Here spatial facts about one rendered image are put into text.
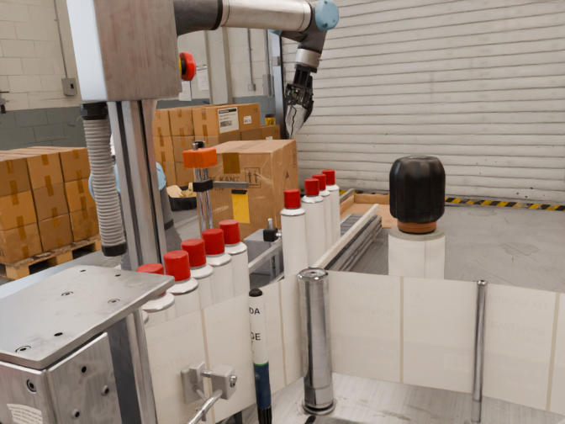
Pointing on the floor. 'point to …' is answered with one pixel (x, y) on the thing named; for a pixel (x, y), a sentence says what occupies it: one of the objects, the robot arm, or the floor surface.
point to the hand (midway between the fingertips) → (293, 131)
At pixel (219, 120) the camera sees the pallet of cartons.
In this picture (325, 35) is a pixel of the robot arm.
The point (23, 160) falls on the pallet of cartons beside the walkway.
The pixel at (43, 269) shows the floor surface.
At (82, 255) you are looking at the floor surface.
